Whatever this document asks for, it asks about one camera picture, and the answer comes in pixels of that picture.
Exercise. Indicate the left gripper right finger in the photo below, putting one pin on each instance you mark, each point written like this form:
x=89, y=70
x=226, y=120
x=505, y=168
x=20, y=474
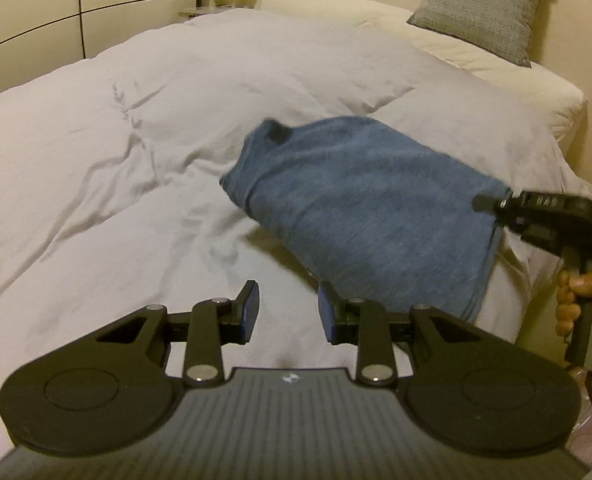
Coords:
x=339, y=319

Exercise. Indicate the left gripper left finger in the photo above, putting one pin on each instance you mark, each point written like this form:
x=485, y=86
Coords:
x=238, y=318

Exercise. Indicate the blue denim jeans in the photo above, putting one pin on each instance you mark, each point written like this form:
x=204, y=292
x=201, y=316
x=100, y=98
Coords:
x=371, y=211

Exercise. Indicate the person's right hand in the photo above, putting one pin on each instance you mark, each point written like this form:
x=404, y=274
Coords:
x=571, y=291

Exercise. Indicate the cream white pillow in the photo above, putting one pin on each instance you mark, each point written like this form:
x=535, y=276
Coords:
x=559, y=100

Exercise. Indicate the white bed duvet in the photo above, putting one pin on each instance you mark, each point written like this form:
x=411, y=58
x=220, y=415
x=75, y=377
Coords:
x=110, y=195

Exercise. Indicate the grey knitted cushion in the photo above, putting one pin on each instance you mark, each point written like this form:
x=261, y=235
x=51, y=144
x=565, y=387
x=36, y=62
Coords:
x=501, y=27

